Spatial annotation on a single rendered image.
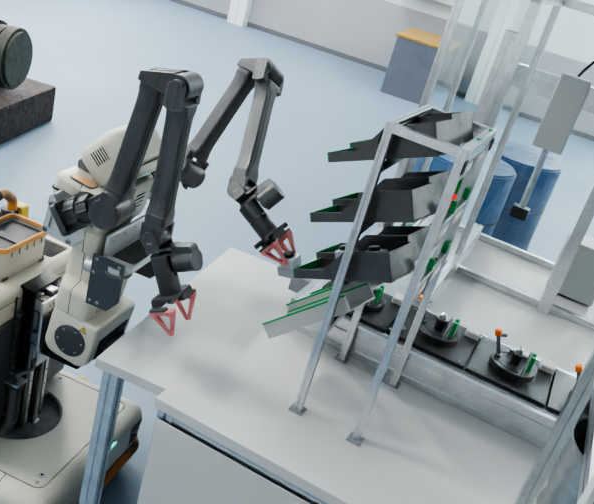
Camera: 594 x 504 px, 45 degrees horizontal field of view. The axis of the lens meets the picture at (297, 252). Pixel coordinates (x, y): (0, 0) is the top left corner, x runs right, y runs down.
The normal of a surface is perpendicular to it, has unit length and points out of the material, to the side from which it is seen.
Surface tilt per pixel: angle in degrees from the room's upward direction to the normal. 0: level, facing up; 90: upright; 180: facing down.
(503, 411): 90
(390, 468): 0
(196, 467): 90
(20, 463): 0
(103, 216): 90
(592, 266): 90
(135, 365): 0
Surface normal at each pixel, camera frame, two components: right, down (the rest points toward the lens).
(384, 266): -0.56, 0.21
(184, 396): 0.25, -0.87
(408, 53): -0.31, 0.33
